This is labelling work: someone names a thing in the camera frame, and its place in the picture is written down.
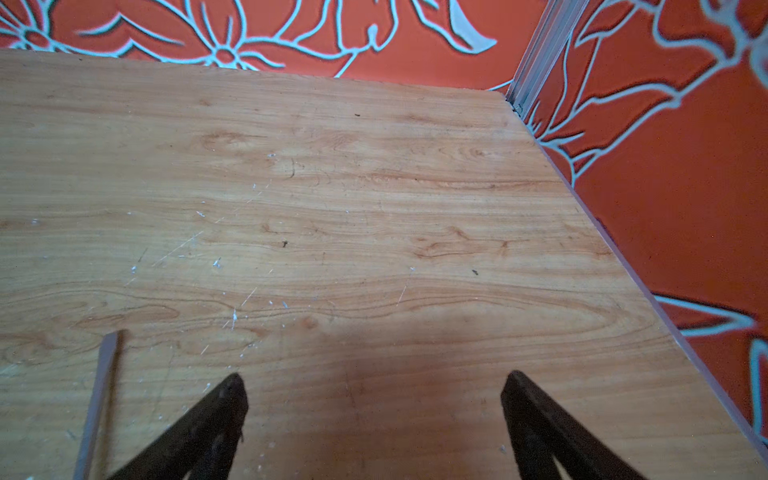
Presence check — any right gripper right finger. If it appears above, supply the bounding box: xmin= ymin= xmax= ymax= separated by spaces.
xmin=501 ymin=370 xmax=643 ymax=479

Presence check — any yellow black screwdriver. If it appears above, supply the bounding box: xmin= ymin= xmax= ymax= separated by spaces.
xmin=73 ymin=331 xmax=121 ymax=480

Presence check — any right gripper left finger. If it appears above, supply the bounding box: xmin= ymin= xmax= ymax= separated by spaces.
xmin=111 ymin=373 xmax=249 ymax=479

